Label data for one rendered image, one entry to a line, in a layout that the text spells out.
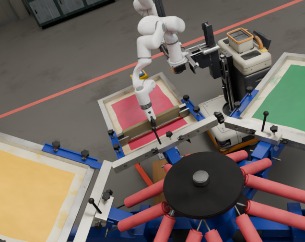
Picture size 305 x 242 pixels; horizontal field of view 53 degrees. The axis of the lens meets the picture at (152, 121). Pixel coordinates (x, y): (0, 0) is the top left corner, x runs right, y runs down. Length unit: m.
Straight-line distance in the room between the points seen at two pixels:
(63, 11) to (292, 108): 7.10
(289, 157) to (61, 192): 2.07
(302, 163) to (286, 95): 1.00
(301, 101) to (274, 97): 0.16
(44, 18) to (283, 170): 6.99
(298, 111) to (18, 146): 1.61
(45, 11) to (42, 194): 7.10
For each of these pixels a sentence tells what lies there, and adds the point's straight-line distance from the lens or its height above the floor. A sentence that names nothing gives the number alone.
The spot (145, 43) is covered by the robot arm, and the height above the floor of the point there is 1.51.
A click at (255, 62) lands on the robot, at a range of 2.61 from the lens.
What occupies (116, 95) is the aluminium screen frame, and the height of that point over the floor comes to 0.98.
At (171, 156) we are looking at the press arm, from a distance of 1.72.
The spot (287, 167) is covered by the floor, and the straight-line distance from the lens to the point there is 2.94.
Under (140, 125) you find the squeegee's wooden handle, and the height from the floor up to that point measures 1.06.
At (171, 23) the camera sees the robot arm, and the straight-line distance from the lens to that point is 2.07.
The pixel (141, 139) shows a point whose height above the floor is 0.96.
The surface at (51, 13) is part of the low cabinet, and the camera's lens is 8.46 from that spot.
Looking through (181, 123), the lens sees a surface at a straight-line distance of 2.03.
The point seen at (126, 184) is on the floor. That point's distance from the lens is 3.12.
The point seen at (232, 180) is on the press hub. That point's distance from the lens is 1.19.
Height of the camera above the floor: 2.26
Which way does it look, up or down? 38 degrees down
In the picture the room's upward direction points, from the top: 21 degrees counter-clockwise
